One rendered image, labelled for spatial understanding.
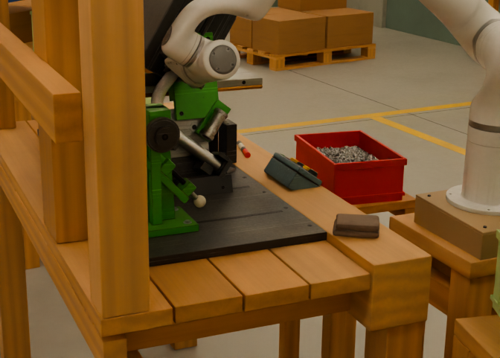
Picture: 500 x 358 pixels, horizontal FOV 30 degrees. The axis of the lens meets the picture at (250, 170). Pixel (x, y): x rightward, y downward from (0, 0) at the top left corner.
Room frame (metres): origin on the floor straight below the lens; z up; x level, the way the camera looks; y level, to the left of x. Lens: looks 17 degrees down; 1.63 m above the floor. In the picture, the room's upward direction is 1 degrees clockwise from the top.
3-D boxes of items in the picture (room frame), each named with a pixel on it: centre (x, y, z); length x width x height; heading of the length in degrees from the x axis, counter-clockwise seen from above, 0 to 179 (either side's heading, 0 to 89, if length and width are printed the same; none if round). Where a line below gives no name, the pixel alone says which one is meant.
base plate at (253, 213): (2.33, 0.24, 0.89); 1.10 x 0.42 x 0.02; 23
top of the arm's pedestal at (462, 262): (2.08, -0.56, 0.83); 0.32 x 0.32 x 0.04; 25
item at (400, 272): (2.44, -0.02, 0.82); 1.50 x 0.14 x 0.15; 23
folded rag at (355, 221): (1.92, -0.23, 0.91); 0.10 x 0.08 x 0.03; 82
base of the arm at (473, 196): (2.07, -0.56, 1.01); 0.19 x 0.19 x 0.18
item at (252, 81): (2.45, 0.18, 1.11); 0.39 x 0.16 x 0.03; 113
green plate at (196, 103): (2.29, 0.15, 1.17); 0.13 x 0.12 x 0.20; 23
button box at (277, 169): (2.28, -0.11, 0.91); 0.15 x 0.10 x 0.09; 23
